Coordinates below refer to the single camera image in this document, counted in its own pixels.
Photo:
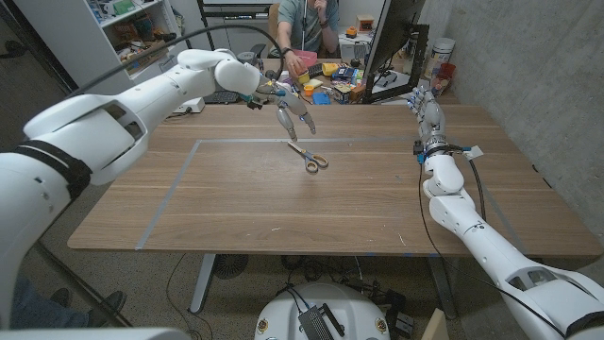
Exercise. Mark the yellow cup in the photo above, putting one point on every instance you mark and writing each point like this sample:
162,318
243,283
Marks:
303,78

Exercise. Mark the cardboard box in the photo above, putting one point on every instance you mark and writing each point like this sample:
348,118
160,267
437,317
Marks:
151,53

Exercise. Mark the small orange cup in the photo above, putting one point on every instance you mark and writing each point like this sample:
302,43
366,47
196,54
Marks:
309,90

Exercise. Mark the black device on torso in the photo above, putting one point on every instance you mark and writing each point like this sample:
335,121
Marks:
313,326

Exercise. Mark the black laptop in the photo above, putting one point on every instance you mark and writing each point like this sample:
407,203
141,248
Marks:
222,97

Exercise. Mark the white wrist tag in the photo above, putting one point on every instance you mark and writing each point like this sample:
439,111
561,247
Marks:
474,152

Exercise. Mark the black monitor stand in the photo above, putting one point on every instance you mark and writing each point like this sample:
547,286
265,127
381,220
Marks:
417,61

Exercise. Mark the white shelf cabinet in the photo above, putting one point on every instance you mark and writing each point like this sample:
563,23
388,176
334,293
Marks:
71,38

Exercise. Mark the red plastic cup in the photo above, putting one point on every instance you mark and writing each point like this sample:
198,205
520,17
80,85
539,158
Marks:
446,71

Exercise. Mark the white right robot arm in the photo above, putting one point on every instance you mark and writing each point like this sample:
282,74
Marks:
491,250

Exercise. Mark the person in blue jeans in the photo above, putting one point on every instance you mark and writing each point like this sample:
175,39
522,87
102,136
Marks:
42,307

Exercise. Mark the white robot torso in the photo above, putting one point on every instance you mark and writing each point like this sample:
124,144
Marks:
349,311

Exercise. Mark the pale yellow sponge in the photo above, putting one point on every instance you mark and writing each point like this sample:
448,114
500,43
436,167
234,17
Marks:
315,83

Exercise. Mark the black keyboard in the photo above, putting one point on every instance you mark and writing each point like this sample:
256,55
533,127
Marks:
316,70

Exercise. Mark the black computer monitor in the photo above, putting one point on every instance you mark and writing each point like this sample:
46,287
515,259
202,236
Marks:
394,28

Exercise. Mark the person in green t-shirt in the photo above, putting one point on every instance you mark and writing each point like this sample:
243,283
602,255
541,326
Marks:
307,23

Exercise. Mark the orange toy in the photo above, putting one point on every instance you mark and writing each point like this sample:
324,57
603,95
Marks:
351,32

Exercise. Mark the blue snack package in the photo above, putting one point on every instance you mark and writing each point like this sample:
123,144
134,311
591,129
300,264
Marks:
343,73

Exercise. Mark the blue plastic container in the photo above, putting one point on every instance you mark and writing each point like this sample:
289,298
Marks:
322,98

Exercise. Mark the light wooden block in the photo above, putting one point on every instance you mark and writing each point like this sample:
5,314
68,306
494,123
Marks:
433,326

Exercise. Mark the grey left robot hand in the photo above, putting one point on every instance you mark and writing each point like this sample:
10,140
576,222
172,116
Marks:
290,101

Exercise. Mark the white storage box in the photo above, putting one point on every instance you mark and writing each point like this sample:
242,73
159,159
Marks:
354,48

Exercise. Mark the small brown box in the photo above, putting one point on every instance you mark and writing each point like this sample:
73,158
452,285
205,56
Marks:
365,23

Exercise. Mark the black round floor fan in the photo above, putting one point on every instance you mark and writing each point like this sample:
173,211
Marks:
230,265

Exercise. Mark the white canister jar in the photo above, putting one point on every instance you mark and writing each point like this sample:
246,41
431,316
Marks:
441,54

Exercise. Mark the pink plastic box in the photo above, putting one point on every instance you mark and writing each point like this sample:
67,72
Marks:
310,57

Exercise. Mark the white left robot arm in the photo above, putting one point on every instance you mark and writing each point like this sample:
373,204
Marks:
94,132

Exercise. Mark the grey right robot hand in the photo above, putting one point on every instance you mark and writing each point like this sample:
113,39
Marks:
433,120

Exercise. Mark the white power box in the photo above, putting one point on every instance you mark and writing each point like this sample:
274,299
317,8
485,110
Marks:
191,106

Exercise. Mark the grey table leg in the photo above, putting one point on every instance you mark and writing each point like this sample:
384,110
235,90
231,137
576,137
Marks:
442,288
203,283

